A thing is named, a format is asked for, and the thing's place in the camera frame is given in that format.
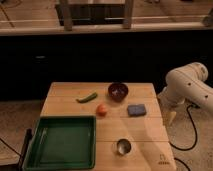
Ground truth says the dark purple bowl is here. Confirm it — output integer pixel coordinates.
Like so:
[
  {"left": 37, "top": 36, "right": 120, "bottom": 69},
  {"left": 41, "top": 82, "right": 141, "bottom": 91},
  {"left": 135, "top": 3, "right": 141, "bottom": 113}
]
[{"left": 108, "top": 82, "right": 129, "bottom": 102}]

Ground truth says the orange tomato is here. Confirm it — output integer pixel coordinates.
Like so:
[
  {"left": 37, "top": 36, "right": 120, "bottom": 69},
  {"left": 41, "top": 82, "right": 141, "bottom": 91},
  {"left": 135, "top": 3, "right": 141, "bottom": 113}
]
[{"left": 96, "top": 104, "right": 108, "bottom": 117}]

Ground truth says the green plastic tray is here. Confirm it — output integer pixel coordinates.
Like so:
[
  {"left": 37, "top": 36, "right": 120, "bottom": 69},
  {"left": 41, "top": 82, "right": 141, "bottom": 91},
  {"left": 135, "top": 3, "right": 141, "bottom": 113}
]
[{"left": 23, "top": 116, "right": 96, "bottom": 171}]

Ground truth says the wooden chair frame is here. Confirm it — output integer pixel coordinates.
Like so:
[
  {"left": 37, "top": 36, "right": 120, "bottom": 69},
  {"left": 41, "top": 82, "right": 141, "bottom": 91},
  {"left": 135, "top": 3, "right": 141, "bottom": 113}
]
[{"left": 54, "top": 0, "right": 134, "bottom": 31}]

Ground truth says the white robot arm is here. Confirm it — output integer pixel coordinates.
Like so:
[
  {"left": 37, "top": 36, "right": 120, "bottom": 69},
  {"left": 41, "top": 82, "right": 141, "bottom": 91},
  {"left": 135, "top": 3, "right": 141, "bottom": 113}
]
[{"left": 157, "top": 62, "right": 213, "bottom": 126}]

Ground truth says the green pepper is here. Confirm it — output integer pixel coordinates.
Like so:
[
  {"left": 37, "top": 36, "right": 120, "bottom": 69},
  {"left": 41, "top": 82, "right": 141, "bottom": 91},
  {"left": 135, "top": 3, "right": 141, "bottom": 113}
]
[{"left": 76, "top": 92, "right": 98, "bottom": 103}]

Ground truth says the small metal cup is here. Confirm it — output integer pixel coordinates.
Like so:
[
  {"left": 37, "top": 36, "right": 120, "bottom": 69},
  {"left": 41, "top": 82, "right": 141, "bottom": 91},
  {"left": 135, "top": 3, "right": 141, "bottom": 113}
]
[{"left": 116, "top": 139, "right": 131, "bottom": 156}]

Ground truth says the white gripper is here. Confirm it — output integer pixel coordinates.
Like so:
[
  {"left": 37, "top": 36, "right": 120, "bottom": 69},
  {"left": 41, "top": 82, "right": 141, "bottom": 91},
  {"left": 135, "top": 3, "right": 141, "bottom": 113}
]
[{"left": 157, "top": 87, "right": 184, "bottom": 126}]

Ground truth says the blue sponge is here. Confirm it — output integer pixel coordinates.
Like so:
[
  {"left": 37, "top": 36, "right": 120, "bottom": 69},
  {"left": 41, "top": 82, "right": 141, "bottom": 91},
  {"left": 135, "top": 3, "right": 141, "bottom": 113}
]
[{"left": 127, "top": 104, "right": 146, "bottom": 117}]

